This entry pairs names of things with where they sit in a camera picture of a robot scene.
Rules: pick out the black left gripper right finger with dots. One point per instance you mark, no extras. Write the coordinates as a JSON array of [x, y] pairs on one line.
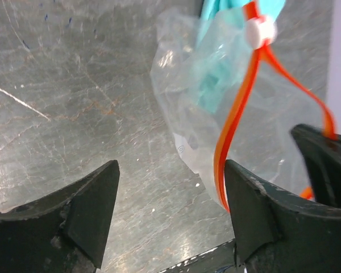
[[277, 231]]

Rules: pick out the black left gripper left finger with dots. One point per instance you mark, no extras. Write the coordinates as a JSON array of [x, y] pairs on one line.
[[65, 231]]

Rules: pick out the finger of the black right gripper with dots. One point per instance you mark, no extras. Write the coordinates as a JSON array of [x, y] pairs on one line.
[[322, 157]]

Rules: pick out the clear zip top bag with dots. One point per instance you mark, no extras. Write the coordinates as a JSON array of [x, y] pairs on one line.
[[253, 122]]

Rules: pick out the teal cloth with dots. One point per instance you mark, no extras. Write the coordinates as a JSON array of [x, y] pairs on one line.
[[213, 86]]

